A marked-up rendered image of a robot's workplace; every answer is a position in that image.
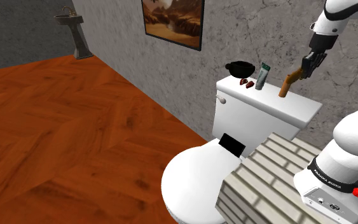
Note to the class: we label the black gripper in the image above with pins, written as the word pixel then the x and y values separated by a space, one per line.
pixel 314 61

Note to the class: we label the orange brown cylinder bottle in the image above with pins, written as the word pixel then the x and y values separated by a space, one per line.
pixel 287 84

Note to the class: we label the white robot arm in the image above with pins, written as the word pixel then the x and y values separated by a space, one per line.
pixel 346 145

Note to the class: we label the green white tube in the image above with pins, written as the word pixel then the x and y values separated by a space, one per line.
pixel 262 77

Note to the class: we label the dark red small object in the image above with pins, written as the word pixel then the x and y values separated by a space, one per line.
pixel 250 84
pixel 243 81

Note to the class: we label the white toilet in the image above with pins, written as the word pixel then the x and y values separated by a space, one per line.
pixel 253 118

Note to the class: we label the black flat rectangular object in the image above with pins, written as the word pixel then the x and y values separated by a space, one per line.
pixel 232 144

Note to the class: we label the brick patterned robot stand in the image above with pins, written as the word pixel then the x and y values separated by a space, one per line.
pixel 265 183

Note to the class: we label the framed desert landscape picture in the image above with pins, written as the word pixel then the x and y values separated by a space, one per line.
pixel 174 21

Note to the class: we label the dark pedestal sink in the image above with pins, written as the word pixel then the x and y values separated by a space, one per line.
pixel 73 29

